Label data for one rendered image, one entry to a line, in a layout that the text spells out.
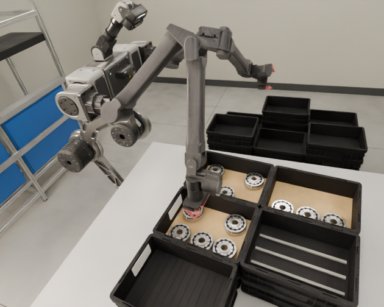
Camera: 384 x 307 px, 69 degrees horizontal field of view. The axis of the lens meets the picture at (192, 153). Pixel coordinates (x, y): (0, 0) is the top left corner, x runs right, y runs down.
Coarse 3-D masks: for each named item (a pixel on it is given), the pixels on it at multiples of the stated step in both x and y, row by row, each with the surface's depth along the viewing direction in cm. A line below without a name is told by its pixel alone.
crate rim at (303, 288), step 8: (264, 208) 124; (288, 216) 119; (256, 224) 118; (312, 224) 115; (320, 224) 114; (344, 232) 110; (352, 232) 110; (248, 240) 113; (248, 248) 110; (240, 264) 106; (248, 264) 105; (256, 272) 103; (264, 272) 102; (272, 280) 101; (280, 280) 99; (288, 280) 99; (296, 288) 98; (304, 288) 96; (312, 288) 96; (320, 296) 94; (328, 296) 93; (336, 304) 93; (344, 304) 91; (352, 304) 90
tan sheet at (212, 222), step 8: (208, 208) 140; (176, 216) 138; (208, 216) 136; (216, 216) 136; (224, 216) 135; (192, 224) 134; (200, 224) 133; (208, 224) 133; (216, 224) 132; (248, 224) 130; (168, 232) 132; (192, 232) 130; (208, 232) 129; (216, 232) 129; (224, 232) 128; (216, 240) 126; (232, 240) 125; (240, 240) 124; (240, 248) 121
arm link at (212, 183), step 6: (192, 162) 93; (192, 168) 94; (192, 174) 94; (198, 174) 95; (204, 174) 94; (210, 174) 94; (216, 174) 95; (204, 180) 95; (210, 180) 94; (216, 180) 94; (204, 186) 95; (210, 186) 94; (216, 186) 93; (216, 192) 94
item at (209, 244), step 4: (200, 232) 126; (204, 232) 126; (192, 236) 125; (196, 236) 124; (208, 236) 124; (192, 240) 124; (208, 240) 122; (212, 240) 122; (196, 244) 121; (208, 244) 121; (212, 244) 121; (204, 248) 120; (208, 248) 119
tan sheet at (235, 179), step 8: (224, 176) 157; (232, 176) 156; (240, 176) 155; (224, 184) 152; (232, 184) 151; (240, 184) 151; (264, 184) 149; (240, 192) 146; (248, 192) 145; (256, 192) 145; (248, 200) 141; (256, 200) 141
